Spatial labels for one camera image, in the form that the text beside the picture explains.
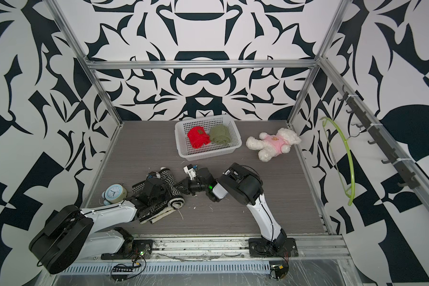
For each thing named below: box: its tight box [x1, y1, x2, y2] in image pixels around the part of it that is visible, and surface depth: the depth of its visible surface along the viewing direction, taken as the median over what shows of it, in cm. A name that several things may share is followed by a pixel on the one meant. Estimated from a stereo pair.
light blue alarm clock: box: [101, 182, 128, 206], surface depth 87 cm
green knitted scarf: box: [209, 123, 232, 145], surface depth 107 cm
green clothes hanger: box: [319, 116, 356, 207], surface depth 67 cm
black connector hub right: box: [269, 260, 289, 280], surface depth 73 cm
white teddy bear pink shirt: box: [246, 127, 301, 163], surface depth 101 cm
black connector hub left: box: [110, 263, 134, 278], surface depth 74 cm
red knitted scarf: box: [187, 126, 211, 149], surface depth 107 cm
